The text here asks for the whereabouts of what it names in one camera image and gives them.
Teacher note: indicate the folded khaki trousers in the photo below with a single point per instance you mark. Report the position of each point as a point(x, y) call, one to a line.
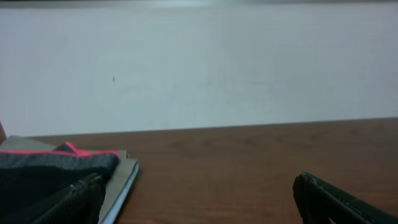
point(117, 187)

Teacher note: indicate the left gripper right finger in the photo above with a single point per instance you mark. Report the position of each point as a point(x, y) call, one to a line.
point(319, 202)

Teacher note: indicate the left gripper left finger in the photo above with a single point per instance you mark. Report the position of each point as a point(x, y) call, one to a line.
point(80, 202)

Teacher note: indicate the black leggings red waistband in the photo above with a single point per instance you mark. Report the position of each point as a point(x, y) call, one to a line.
point(30, 176)

